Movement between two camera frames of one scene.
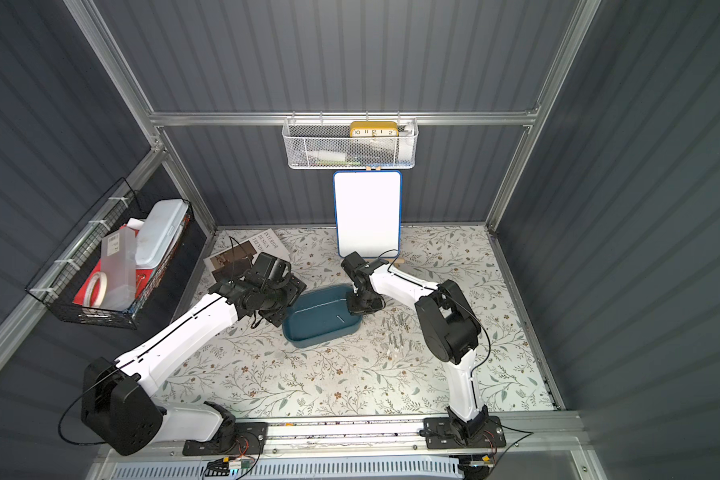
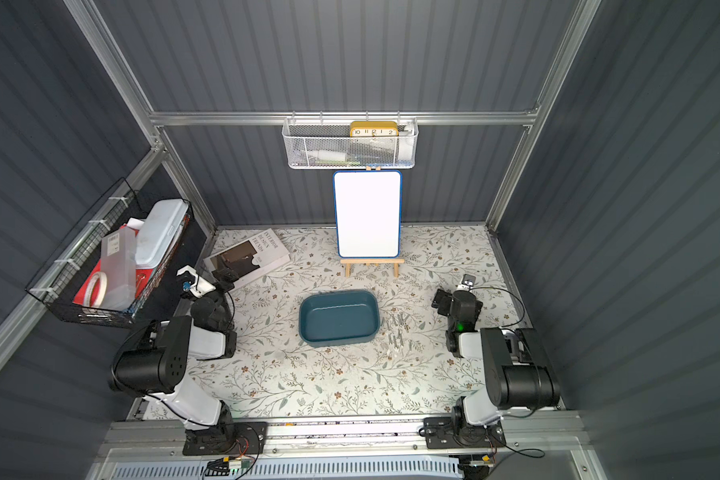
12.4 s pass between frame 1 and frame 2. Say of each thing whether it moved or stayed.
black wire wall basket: stayed
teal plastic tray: moved
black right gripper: moved
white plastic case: stayed
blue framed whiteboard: stayed
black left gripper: moved
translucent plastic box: stayed
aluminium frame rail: stayed
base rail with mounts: stayed
